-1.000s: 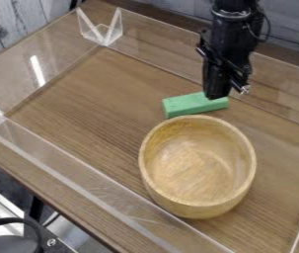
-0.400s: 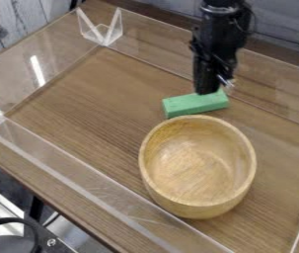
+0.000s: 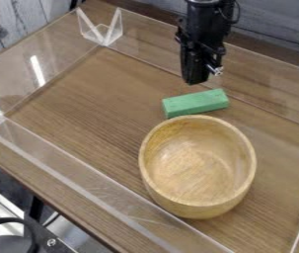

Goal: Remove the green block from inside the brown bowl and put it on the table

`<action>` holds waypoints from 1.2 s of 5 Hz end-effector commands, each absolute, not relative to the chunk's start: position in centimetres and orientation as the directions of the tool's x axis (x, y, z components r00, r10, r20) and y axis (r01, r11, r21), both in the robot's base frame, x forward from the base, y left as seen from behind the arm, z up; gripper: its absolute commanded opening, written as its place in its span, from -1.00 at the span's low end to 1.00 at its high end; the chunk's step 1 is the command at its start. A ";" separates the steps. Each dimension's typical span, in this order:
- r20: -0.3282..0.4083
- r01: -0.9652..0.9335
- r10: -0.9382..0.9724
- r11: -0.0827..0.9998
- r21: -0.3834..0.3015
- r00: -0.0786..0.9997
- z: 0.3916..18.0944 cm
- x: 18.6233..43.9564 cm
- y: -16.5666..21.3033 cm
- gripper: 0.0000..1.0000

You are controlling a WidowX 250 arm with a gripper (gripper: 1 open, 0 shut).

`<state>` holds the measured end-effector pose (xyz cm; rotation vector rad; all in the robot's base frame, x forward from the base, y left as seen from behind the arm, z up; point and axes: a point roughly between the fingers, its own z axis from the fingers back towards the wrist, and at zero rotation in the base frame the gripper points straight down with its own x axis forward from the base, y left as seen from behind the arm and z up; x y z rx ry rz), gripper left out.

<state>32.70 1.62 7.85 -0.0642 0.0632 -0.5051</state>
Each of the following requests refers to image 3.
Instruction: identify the clear acrylic tray wall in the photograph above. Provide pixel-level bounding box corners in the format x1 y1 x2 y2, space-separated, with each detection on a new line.
0 0 299 253

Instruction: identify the brown wooden bowl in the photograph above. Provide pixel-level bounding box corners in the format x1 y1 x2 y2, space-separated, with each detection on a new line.
138 115 256 219

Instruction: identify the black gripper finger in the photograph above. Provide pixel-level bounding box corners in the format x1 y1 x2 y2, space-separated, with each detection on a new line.
180 43 195 83
189 50 211 85

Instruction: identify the black cable lower left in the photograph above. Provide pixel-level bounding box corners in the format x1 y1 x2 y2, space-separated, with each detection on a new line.
0 216 41 253

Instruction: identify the black table leg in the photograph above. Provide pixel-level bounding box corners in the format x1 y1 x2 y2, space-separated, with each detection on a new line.
29 197 45 222

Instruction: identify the clear acrylic corner bracket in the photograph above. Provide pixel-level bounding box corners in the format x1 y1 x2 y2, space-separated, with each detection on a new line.
74 8 122 46

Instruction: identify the black metal stand base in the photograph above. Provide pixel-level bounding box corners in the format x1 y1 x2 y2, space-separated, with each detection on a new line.
0 232 77 253

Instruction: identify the green rectangular block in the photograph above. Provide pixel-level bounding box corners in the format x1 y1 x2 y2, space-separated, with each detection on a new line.
161 89 229 119

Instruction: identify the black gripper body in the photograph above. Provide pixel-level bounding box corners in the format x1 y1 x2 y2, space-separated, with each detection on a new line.
175 0 237 76

